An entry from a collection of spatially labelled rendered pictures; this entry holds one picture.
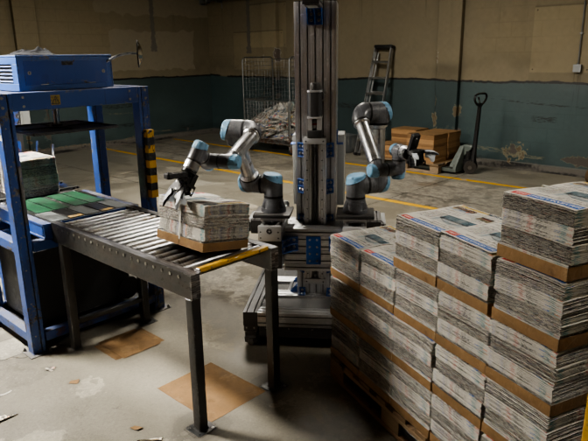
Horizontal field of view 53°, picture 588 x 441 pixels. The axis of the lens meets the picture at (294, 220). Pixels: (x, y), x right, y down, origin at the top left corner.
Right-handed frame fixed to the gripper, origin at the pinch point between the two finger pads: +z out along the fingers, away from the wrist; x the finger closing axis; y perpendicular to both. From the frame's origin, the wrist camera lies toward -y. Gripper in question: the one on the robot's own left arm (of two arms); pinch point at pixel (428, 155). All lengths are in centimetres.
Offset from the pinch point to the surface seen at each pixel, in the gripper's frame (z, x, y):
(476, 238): 80, 30, 13
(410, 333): 54, 47, 61
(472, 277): 88, 39, 24
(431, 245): 64, 40, 18
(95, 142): -194, 154, -12
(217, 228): -10, 110, 15
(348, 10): -761, -317, -80
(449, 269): 76, 40, 24
